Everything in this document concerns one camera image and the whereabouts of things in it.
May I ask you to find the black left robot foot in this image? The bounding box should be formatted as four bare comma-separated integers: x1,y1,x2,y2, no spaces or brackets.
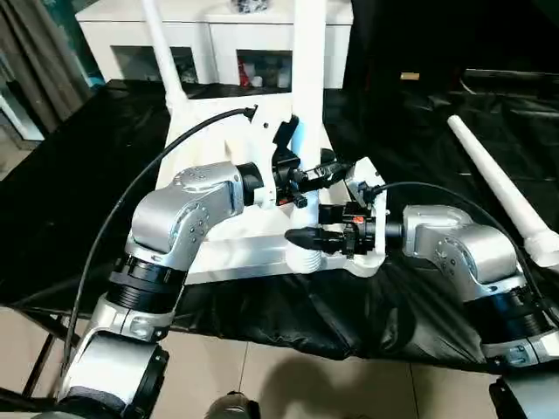
208,390,262,419

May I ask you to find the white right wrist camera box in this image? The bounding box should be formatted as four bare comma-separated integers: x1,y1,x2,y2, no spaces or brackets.
343,156,390,259

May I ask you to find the black glossy mat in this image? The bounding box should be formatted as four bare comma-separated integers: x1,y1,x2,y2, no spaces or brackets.
0,77,559,372

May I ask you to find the white upturned plastic table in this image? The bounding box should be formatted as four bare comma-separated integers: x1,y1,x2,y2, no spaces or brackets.
154,93,389,285

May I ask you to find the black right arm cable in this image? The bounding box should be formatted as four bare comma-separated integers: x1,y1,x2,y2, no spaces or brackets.
361,181,548,316

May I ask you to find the white glass-door cabinet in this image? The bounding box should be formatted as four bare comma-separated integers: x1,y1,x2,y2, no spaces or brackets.
75,0,354,92

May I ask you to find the black glossy tv stand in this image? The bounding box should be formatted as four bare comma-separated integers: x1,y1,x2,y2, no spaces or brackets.
461,66,559,92

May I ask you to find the white plastic table leg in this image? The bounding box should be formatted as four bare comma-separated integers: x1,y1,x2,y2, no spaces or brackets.
141,0,190,124
446,113,559,267
286,0,328,276

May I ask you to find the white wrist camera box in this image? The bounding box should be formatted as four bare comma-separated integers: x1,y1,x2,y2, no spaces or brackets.
343,156,390,259
250,103,303,211

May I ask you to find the grey curtain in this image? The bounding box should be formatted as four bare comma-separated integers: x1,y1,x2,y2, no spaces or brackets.
0,0,93,143

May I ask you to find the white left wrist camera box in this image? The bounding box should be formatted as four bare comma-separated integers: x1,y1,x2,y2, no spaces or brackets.
250,103,303,211

